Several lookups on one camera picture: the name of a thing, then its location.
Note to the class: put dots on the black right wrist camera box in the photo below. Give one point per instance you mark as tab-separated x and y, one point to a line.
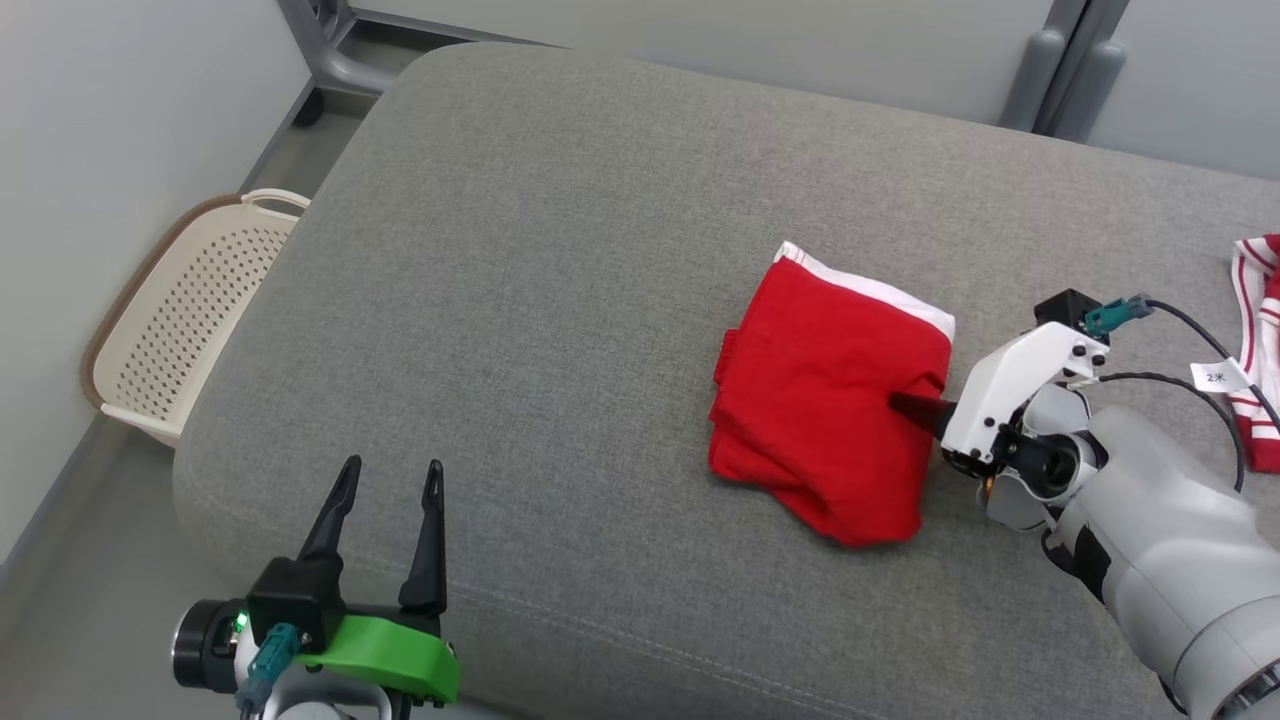
1068	308

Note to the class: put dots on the red number 23 jersey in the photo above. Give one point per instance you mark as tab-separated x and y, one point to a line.
1262	350

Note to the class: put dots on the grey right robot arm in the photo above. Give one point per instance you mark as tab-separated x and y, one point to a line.
1170	540

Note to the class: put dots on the grey partition post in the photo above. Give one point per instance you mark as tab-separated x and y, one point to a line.
1030	80
1095	95

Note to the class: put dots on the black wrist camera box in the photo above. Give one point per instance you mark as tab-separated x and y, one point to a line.
295	600
1068	308

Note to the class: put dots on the cream perforated laundry basket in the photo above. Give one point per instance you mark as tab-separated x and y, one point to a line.
190	310

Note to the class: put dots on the grey fabric sofa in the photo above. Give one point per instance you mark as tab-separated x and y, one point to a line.
550	300

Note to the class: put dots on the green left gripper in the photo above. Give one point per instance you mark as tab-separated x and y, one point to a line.
400	650

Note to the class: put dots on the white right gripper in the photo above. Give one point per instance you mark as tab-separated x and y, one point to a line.
1005	385

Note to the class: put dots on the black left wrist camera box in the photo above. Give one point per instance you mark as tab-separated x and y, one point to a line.
295	600

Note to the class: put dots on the red shorts with white stripe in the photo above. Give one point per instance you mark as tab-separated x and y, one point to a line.
830	400

